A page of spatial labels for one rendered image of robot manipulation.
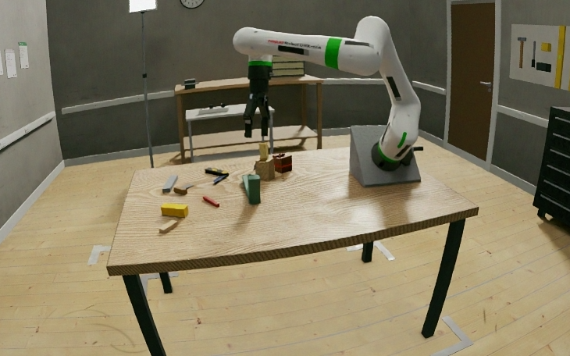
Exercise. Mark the green flat bar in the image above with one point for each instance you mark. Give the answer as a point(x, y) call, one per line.
point(254, 187)

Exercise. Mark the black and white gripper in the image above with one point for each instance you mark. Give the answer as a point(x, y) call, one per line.
point(258, 88)

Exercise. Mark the red thin bar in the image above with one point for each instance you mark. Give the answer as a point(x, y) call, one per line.
point(209, 200)

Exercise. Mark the try square with wooden stock and grey blade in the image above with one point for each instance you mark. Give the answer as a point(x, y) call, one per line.
point(181, 190)

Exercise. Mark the black and yellow sliding bevel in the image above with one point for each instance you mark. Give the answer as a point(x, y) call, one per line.
point(217, 172)

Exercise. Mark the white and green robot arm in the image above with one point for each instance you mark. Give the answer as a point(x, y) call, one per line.
point(362, 55)

